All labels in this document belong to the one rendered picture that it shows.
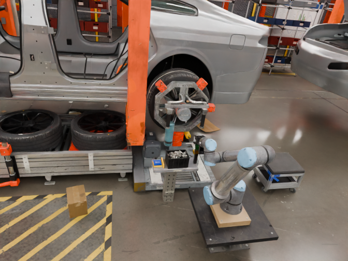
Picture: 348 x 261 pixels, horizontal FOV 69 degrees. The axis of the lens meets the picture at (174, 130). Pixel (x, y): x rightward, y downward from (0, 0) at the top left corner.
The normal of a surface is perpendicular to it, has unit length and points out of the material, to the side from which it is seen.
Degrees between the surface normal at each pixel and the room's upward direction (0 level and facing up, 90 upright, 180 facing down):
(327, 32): 65
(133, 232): 0
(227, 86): 90
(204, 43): 90
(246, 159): 83
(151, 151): 90
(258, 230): 0
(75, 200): 0
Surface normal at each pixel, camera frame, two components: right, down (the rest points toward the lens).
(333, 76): -0.86, 0.19
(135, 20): 0.19, 0.50
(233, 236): 0.11, -0.86
